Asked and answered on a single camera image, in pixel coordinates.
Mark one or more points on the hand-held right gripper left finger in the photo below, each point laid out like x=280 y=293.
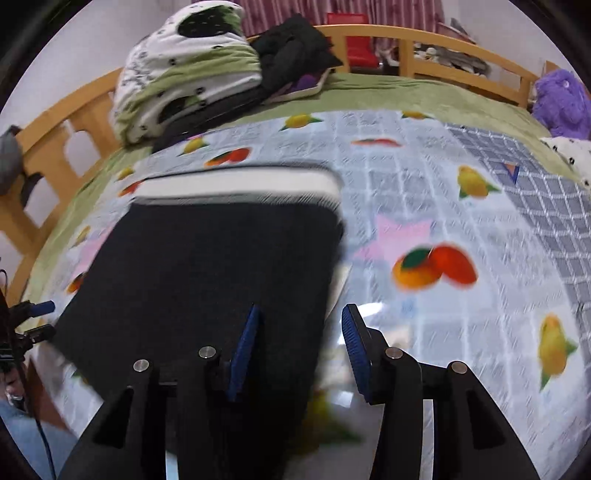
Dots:
x=240 y=355

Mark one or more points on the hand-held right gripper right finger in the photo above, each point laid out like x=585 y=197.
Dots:
x=358 y=350

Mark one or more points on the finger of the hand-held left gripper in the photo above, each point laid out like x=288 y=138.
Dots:
x=44 y=308
x=39 y=333

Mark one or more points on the black pants with white stripe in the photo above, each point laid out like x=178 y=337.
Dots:
x=207 y=267

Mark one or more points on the person's left hand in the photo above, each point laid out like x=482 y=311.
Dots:
x=14 y=390

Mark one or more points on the person's leg in blue jeans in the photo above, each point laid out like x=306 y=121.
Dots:
x=27 y=443

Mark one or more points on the grey bag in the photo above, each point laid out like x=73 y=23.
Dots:
x=10 y=157

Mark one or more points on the fruit-print bed sheet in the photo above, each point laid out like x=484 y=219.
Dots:
x=415 y=194

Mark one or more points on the blue checked blanket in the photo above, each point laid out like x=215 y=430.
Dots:
x=554 y=217

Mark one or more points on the folded white green quilt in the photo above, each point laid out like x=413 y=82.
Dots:
x=184 y=78

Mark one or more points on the purple cloth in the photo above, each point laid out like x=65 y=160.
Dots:
x=307 y=82

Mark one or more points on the white dotted pillow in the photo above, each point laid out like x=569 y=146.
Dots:
x=572 y=157

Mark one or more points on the red chair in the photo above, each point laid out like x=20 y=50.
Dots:
x=355 y=46

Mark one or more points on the grey white cloth pile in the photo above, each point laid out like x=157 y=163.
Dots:
x=443 y=57

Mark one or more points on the black clothes pile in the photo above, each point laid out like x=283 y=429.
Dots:
x=291 y=50

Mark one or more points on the purple plush toy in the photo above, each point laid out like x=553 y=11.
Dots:
x=561 y=104

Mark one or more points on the pink curtain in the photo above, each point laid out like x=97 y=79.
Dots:
x=277 y=14

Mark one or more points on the wooden bed frame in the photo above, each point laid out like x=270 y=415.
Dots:
x=46 y=115

